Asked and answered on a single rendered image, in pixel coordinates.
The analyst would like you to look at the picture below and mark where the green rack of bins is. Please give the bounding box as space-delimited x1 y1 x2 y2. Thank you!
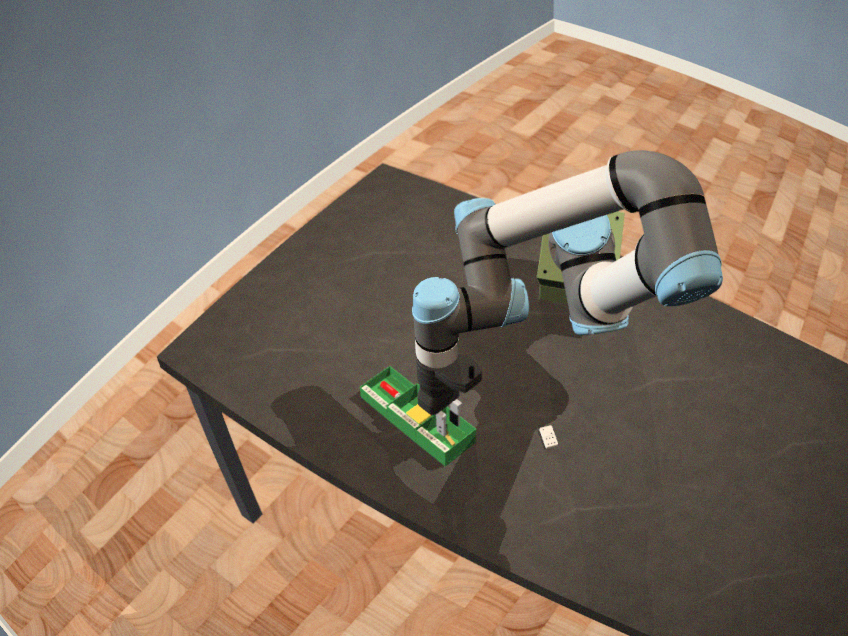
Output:
360 366 476 467

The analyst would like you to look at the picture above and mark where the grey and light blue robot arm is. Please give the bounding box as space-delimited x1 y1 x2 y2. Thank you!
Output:
412 150 723 353

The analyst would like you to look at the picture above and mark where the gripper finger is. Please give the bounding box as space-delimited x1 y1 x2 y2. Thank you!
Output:
449 399 462 427
436 411 447 437

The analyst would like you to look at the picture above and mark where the yellow rectangular pad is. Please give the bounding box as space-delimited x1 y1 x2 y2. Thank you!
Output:
406 405 431 424

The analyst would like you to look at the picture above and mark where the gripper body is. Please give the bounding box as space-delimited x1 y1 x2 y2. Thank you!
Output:
415 337 482 415

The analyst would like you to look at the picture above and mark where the red cylinder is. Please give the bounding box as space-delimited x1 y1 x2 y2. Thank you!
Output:
380 381 401 398

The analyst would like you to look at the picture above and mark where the white domino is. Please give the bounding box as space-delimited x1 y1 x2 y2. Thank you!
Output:
540 426 558 449

